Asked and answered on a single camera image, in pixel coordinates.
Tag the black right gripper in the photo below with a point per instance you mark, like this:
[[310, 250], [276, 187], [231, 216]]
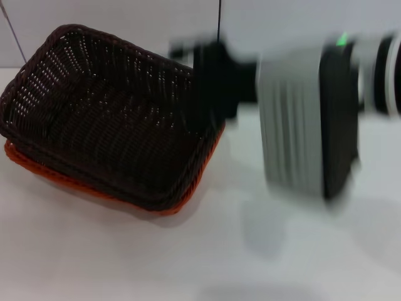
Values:
[[222, 78]]

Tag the dark brown woven plastic basket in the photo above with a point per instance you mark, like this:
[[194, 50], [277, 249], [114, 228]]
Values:
[[103, 125]]

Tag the orange woven plastic basket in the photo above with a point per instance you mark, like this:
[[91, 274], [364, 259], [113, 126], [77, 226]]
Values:
[[14, 155]]

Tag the black vertical wall strip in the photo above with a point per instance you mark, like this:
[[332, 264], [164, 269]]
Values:
[[219, 19]]

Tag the silver ribbed right wrist camera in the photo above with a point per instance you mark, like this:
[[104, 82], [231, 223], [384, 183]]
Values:
[[291, 125]]

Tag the grey diagonal wall strip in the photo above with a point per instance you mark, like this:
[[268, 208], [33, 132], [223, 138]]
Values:
[[13, 34]]

